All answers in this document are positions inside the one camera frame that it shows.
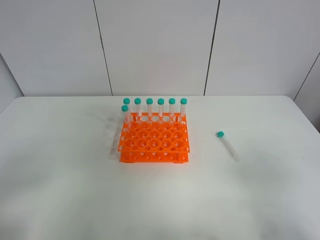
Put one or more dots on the orange test tube rack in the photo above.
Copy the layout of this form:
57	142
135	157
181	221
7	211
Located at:
154	139

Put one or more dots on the row tube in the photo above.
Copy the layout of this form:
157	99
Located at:
126	102
137	102
149	102
160	103
172	102
183	103

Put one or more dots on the green-capped test tube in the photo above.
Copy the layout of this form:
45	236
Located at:
126	116
232	151

